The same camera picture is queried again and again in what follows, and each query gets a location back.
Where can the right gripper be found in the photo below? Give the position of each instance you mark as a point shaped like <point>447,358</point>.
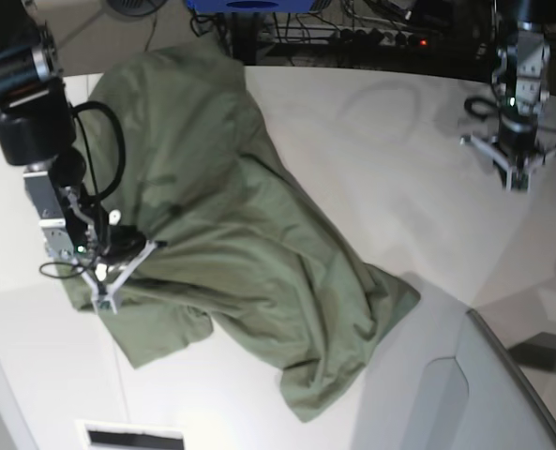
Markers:
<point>74,243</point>

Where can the black power strip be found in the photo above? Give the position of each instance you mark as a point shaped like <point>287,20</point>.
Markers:
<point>374,37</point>

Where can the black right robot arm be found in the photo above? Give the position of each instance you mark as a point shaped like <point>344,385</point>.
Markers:
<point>38,131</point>

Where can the green t-shirt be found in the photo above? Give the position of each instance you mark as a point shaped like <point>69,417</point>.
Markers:
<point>244,246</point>

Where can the grey monitor edge panel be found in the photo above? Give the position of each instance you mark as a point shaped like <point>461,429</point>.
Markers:
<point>535,402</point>

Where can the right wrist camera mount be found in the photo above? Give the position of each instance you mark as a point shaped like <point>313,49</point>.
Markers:
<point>105,279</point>

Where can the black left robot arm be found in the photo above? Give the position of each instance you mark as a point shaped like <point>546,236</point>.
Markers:
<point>519,79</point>

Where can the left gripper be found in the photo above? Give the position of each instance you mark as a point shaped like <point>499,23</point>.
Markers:
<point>518,125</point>

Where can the white label plate with slot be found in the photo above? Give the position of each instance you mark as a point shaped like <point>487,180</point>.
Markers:
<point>119,436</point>

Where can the blue bin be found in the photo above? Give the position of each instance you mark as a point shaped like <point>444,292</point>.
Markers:
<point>250,6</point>

